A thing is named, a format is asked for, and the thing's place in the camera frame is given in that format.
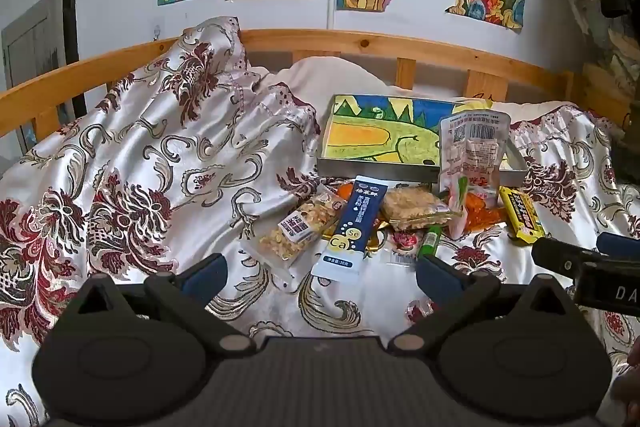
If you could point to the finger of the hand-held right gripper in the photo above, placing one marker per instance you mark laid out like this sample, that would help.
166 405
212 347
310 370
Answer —
560 257
620 246

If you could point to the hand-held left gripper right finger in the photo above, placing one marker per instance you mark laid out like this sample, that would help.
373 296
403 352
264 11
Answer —
440 279

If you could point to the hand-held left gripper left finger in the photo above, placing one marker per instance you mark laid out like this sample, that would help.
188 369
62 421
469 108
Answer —
202 279

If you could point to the green sausage stick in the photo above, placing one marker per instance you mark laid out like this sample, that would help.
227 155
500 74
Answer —
430 242

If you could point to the red label white packet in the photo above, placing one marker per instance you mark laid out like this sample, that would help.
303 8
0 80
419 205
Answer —
402 243

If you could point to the yellow black candy packet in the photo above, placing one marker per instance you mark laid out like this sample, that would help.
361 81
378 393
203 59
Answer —
520 214

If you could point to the gold snack packet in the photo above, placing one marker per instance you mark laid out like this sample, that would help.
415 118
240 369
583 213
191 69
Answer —
380 229

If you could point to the clear rice cracker packet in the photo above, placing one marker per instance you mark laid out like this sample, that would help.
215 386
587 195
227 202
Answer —
410 207

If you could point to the clear nut bar packet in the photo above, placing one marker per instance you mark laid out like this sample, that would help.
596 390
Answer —
285 242

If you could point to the navy blue stick packet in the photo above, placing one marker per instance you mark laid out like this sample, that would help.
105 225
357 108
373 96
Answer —
350 227

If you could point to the large white green snack packet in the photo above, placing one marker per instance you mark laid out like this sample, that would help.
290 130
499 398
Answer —
472 157

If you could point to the orange tangerine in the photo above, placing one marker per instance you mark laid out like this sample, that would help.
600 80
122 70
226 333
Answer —
345 192

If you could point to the metal tray with painted lining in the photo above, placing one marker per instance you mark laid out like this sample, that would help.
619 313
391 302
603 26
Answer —
370 137

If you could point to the floral satin blanket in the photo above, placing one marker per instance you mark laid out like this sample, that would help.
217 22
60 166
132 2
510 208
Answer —
125 167

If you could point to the white pillow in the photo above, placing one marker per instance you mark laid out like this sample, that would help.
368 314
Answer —
325 77

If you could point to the grey door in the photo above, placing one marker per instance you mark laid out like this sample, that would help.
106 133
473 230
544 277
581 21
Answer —
35 52

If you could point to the wooden bed rail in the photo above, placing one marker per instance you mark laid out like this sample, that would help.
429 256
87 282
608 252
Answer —
310 41

